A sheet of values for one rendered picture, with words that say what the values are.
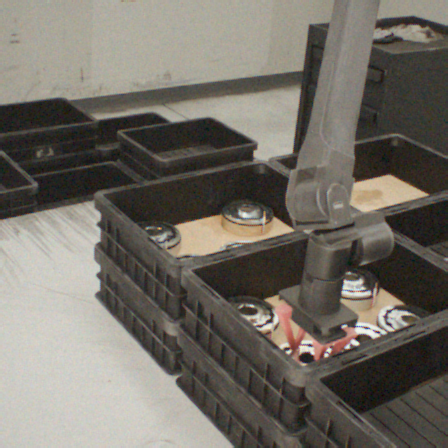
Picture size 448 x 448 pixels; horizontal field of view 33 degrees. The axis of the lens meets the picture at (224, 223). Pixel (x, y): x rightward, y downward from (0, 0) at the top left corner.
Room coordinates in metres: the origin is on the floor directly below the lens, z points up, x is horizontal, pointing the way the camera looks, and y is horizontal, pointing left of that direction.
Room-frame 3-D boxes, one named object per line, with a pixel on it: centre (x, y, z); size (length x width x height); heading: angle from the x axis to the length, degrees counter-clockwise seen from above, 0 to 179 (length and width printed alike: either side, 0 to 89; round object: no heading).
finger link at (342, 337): (0.89, -0.15, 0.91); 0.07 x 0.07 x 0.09; 37
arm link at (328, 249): (0.91, -0.15, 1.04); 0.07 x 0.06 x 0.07; 128
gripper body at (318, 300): (0.91, -0.14, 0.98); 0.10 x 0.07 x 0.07; 37
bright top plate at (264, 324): (1.02, -0.05, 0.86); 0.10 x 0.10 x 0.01
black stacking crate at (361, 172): (1.50, -0.32, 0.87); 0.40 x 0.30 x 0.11; 127
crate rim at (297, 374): (1.02, -0.18, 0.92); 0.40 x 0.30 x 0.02; 127
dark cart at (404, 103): (3.01, -0.63, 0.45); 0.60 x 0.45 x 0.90; 128
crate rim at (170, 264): (1.26, 0.00, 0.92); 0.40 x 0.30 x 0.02; 127
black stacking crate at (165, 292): (1.26, 0.00, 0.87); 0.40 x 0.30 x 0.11; 127
